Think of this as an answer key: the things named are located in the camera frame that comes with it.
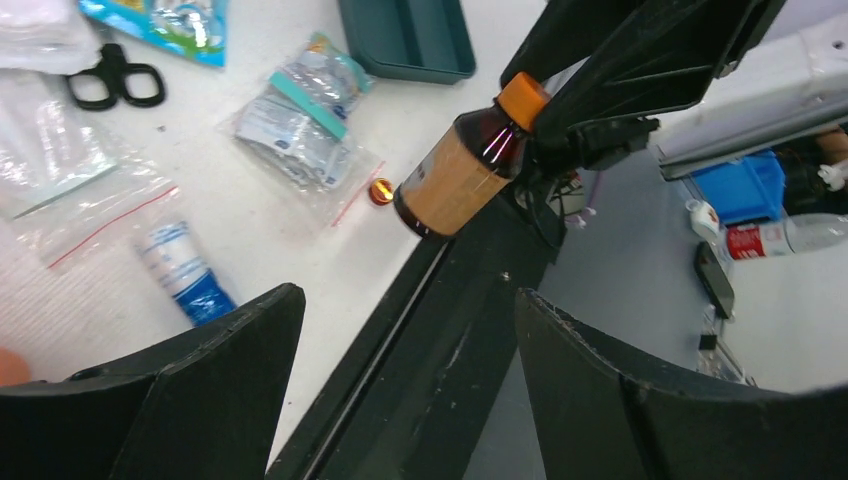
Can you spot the orange plastic medicine box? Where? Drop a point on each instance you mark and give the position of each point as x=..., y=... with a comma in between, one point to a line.
x=14, y=369

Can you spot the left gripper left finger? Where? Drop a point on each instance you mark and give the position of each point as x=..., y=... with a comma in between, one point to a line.
x=201, y=405

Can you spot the zip bag of wipes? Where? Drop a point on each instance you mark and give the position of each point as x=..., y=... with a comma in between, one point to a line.
x=321, y=176

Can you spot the black scissors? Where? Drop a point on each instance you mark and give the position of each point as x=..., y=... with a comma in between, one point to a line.
x=113, y=71

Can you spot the brown bottle orange cap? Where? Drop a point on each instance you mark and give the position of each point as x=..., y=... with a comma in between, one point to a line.
x=478, y=156

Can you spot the white blue tube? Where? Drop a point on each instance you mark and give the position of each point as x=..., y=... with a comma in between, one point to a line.
x=174, y=261

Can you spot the clear zip bag gauze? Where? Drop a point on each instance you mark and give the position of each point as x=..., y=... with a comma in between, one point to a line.
x=69, y=186

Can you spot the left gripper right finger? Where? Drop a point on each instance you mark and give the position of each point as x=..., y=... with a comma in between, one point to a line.
x=604, y=409

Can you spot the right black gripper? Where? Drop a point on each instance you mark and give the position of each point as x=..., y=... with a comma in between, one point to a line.
x=636, y=59

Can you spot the small teal wipe packet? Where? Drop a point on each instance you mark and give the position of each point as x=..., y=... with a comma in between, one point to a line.
x=324, y=82

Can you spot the teal divided tray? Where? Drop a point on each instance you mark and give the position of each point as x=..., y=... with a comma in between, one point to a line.
x=412, y=40

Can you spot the blue snack packet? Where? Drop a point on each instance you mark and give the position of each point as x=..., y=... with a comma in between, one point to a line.
x=193, y=29

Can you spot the white gauze packet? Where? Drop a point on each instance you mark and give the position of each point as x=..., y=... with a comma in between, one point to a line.
x=52, y=37

